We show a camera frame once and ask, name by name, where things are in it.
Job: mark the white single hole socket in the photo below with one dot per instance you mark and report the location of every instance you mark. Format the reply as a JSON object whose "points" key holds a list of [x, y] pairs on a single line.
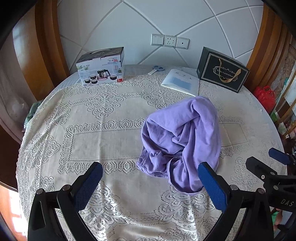
{"points": [[182, 43]]}

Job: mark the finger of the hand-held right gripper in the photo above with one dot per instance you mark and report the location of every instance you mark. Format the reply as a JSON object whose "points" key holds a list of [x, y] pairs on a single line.
{"points": [[281, 156], [260, 168]]}

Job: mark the wooden wall panel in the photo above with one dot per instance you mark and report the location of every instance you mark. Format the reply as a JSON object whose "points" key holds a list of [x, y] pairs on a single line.
{"points": [[46, 46], [266, 46]]}

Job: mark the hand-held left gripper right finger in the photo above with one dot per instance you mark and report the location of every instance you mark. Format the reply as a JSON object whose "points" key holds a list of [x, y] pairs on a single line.
{"points": [[212, 187]]}

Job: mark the cream lace tablecloth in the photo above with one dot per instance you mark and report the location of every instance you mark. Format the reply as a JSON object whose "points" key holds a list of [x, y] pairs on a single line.
{"points": [[92, 139]]}

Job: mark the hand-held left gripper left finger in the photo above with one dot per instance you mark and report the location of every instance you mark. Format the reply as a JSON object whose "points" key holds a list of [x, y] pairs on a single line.
{"points": [[89, 185]]}

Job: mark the red plastic bag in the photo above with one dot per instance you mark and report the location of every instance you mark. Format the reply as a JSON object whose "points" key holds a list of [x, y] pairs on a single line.
{"points": [[264, 97]]}

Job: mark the black gift box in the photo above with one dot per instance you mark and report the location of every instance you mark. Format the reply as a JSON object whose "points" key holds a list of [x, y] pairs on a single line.
{"points": [[224, 74]]}

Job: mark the green cloth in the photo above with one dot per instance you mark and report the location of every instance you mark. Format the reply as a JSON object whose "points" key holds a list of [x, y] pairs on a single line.
{"points": [[31, 113]]}

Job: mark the purple garment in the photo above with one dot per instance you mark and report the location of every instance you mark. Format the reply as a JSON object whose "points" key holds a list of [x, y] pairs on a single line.
{"points": [[180, 139]]}

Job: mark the cluttered shelf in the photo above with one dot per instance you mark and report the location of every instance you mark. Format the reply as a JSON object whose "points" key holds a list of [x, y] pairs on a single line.
{"points": [[286, 111]]}

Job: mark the white booklet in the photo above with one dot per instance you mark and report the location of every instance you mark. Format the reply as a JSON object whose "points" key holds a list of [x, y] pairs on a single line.
{"points": [[180, 82]]}

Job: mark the white wall socket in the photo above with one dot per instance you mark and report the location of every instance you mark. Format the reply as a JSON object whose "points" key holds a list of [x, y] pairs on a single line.
{"points": [[170, 41]]}

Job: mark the white wall switch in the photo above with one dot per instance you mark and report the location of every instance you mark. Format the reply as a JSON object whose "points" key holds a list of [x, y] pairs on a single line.
{"points": [[157, 39]]}

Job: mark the tea set box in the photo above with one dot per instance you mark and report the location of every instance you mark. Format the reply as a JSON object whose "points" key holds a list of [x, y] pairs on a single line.
{"points": [[101, 69]]}

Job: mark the person's right hand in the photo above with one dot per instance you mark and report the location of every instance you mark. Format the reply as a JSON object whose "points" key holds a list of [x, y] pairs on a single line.
{"points": [[278, 216]]}

